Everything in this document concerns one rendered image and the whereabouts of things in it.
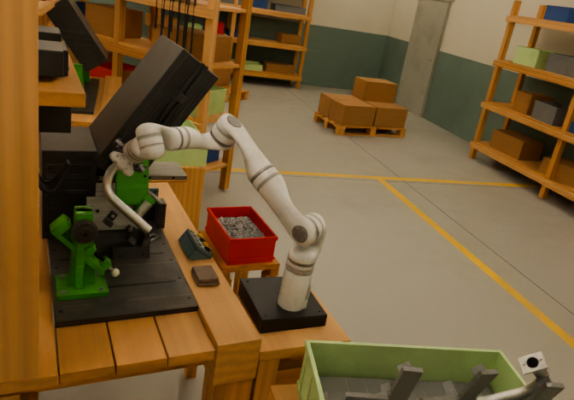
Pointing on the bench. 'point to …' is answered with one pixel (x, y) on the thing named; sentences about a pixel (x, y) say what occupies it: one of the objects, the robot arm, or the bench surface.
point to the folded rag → (205, 275)
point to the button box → (194, 246)
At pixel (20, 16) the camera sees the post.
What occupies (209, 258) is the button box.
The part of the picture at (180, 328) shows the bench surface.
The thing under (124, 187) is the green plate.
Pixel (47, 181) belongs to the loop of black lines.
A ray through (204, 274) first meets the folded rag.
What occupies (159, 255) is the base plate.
